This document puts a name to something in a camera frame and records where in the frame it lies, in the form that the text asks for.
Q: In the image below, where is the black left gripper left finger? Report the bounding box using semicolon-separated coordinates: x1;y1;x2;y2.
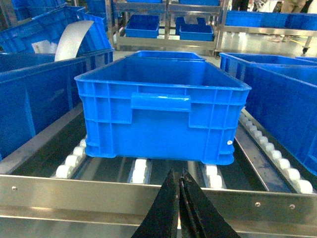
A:
132;169;180;238

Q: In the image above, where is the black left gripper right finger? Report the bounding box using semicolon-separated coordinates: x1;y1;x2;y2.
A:
179;170;239;238

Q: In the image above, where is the metal flow rack shelf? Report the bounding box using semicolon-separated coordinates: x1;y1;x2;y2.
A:
0;107;317;238

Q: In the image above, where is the blue bin front left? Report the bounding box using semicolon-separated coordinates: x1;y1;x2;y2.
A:
75;57;251;165

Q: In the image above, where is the blue bin front right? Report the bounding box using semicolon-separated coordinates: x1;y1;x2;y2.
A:
220;53;317;175

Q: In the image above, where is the small blue bin back right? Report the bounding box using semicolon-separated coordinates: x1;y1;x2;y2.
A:
175;17;214;42

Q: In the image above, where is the small blue bin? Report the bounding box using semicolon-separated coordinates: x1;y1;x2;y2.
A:
175;17;214;42
125;14;159;39

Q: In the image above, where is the small blue bin back left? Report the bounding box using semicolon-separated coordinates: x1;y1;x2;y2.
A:
125;14;159;39

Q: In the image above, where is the grey curved sheet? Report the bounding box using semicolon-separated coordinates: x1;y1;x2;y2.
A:
54;20;94;62

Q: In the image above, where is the blue tilted bin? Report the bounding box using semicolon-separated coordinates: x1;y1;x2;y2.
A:
0;6;112;56

